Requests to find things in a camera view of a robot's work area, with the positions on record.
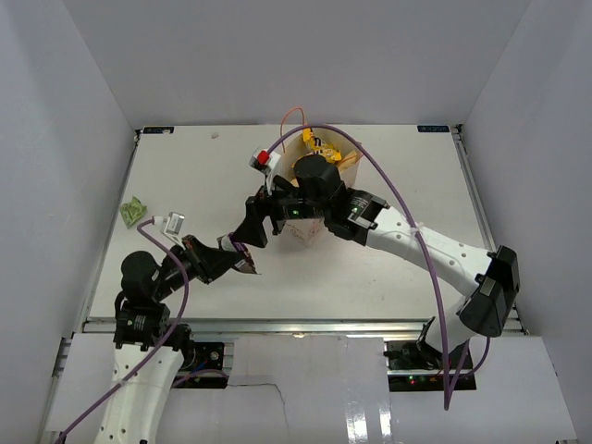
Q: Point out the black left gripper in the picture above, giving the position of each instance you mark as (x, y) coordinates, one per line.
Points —
(207, 261)

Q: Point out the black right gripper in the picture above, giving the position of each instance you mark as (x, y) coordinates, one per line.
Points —
(252, 230)

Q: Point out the brown chocolate bar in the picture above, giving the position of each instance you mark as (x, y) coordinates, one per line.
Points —
(244, 262)

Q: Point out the yellow snack packet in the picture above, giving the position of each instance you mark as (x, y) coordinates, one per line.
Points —
(318, 146)

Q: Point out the green snack packet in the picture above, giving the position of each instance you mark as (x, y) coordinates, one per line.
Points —
(132, 212)

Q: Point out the cream paper bag orange handles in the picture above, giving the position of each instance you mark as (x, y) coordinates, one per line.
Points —
(319, 179)

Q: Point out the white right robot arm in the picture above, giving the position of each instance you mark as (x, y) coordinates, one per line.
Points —
(487, 281)

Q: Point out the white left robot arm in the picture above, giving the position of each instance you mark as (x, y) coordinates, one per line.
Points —
(152, 351)

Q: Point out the left blue table label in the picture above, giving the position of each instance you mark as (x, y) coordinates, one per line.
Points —
(158, 130)

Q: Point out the blue table label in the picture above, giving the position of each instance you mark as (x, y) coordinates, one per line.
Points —
(433, 128)
(158, 130)

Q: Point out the right blue table label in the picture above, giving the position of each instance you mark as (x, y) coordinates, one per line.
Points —
(433, 128)

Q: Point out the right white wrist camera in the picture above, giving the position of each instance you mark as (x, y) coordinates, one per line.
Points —
(266, 163)

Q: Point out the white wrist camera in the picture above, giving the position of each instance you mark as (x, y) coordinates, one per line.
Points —
(170, 226)
(266, 163)

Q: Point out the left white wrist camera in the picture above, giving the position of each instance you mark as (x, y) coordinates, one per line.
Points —
(170, 226)

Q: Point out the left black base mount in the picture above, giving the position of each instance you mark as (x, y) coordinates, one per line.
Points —
(202, 356)

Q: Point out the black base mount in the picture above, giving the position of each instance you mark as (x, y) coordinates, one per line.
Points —
(410, 372)
(202, 356)

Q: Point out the aluminium table edge rail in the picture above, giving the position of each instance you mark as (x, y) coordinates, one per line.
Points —
(292, 326)

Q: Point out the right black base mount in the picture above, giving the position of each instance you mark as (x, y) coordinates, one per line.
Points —
(410, 372)

